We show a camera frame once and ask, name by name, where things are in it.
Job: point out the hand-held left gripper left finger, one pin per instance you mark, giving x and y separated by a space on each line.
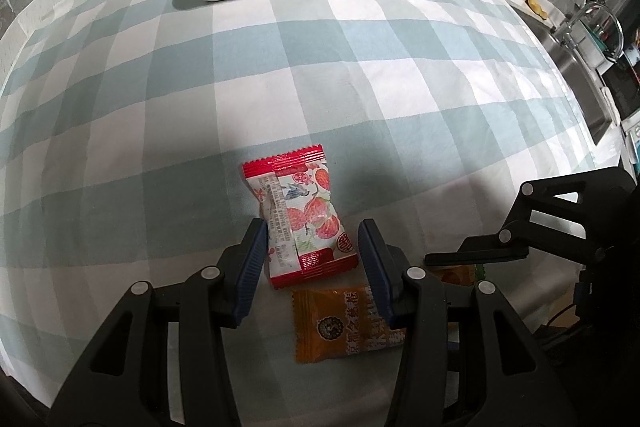
250 267

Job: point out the yellow sponge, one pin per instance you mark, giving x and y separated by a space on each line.
536 6

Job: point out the black cooktop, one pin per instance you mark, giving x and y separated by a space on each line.
625 87

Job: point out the green white checkered tablecloth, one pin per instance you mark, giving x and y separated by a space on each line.
150 107

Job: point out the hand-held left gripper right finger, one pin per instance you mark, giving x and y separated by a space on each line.
375 267

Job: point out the red white strawberry print packet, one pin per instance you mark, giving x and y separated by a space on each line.
300 207

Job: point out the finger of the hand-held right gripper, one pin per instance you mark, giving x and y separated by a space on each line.
480 249

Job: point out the steel sink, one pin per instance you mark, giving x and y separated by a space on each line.
580 82

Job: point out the orange snack packet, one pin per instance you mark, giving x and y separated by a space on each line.
452 277
340 322

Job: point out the chrome faucet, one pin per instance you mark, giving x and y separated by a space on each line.
592 9

